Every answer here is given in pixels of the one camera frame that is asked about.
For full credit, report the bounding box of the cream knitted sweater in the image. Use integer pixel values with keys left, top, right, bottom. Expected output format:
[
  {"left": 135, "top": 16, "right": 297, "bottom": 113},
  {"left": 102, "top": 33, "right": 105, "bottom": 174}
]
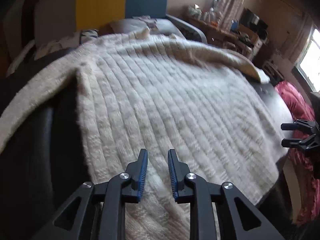
[{"left": 1, "top": 29, "right": 286, "bottom": 239}]

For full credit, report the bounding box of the black television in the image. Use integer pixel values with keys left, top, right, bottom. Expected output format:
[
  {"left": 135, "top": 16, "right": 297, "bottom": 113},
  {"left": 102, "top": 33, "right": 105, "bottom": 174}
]
[{"left": 239, "top": 8, "right": 268, "bottom": 40}]

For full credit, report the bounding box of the multicolour sofa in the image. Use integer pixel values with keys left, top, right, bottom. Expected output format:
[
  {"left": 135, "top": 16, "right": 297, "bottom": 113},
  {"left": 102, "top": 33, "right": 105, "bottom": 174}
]
[{"left": 3, "top": 0, "right": 207, "bottom": 74}]

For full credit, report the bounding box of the wooden side table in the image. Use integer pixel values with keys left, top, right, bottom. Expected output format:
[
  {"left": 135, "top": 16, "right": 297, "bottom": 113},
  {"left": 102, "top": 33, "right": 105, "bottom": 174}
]
[{"left": 186, "top": 16, "right": 254, "bottom": 60}]

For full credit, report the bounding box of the grey deer print pillow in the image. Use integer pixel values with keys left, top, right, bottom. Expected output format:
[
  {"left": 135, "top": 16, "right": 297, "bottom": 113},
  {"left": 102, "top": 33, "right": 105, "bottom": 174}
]
[{"left": 110, "top": 17, "right": 184, "bottom": 38}]

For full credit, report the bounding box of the triangle pattern pillow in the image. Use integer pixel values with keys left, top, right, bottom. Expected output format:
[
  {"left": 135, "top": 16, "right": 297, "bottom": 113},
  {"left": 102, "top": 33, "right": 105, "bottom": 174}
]
[{"left": 34, "top": 29, "right": 99, "bottom": 60}]

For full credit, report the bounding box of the blue folding chair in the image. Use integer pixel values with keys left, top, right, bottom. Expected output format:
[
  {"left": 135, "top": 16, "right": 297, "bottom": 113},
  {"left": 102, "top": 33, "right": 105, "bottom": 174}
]
[{"left": 230, "top": 20, "right": 239, "bottom": 32}]

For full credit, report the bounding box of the pink ruffled bed cover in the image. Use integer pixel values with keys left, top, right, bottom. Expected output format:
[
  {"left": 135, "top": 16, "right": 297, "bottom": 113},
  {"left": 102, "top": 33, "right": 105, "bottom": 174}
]
[{"left": 275, "top": 81, "right": 319, "bottom": 225}]

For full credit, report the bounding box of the pink middle curtain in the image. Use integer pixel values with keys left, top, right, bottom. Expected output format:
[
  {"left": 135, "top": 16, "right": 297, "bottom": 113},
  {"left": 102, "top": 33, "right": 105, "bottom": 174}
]
[{"left": 217, "top": 0, "right": 244, "bottom": 30}]

